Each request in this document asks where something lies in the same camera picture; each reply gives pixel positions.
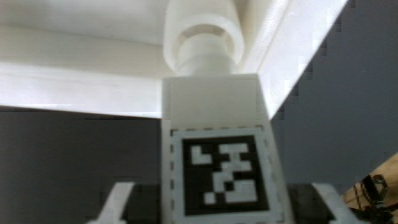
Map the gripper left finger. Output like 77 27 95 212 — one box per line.
87 182 135 224

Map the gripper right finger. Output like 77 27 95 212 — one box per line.
313 183 365 224

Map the white table leg with tag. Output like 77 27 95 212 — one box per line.
162 34 295 224

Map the white square table top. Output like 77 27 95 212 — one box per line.
0 0 349 118

